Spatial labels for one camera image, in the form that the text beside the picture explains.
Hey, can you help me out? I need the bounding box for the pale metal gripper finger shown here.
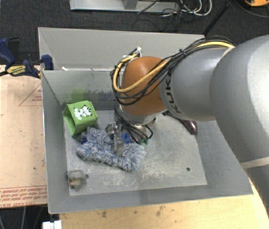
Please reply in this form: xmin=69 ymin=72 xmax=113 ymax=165
xmin=105 ymin=122 xmax=116 ymax=136
xmin=112 ymin=127 xmax=125 ymax=156

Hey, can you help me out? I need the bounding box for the blue and white fluffy cloth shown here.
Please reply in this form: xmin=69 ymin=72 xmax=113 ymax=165
xmin=75 ymin=126 xmax=147 ymax=173

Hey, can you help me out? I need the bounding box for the green box with tiger print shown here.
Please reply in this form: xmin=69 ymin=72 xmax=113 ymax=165
xmin=63 ymin=100 xmax=99 ymax=137

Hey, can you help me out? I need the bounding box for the grey metal bin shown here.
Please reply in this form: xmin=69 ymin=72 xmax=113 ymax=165
xmin=38 ymin=27 xmax=254 ymax=215

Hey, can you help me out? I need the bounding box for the small clear glass thing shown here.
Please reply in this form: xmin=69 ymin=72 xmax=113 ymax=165
xmin=66 ymin=169 xmax=89 ymax=190

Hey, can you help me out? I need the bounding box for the dark maroon oval thing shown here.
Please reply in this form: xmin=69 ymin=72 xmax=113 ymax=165
xmin=174 ymin=118 xmax=198 ymax=135

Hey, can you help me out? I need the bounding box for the brown cardboard board, red print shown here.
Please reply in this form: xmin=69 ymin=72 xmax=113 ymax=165
xmin=0 ymin=64 xmax=49 ymax=209

